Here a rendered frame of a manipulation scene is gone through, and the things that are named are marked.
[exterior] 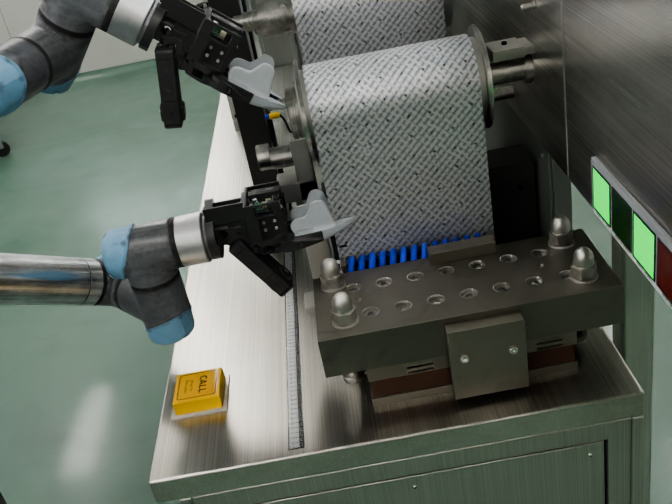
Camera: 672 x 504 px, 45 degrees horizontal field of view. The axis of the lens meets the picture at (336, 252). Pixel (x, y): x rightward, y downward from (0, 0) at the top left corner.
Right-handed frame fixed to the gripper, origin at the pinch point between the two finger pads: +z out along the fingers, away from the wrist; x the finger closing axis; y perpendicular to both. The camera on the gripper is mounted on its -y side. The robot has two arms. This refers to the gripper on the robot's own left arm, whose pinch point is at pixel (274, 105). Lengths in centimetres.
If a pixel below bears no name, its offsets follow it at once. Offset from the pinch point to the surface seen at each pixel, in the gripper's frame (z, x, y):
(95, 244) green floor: -6, 235, -171
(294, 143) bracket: 5.7, 1.8, -4.3
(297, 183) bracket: 9.1, 1.8, -9.8
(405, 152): 18.6, -5.5, 4.3
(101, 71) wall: -52, 550, -204
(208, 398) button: 9.2, -18.7, -37.6
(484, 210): 33.8, -5.5, 2.2
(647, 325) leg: 81, 8, -7
